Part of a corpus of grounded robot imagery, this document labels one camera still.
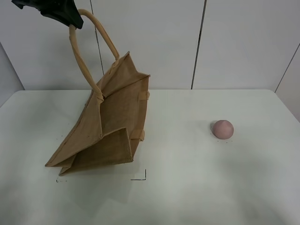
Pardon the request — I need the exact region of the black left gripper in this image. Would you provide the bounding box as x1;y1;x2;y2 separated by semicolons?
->
11;0;83;29

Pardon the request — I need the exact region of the brown linen tote bag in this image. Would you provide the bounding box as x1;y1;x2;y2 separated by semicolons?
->
46;9;150;175

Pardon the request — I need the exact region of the pink peach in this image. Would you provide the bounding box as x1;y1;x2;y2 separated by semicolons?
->
212;120;234;140

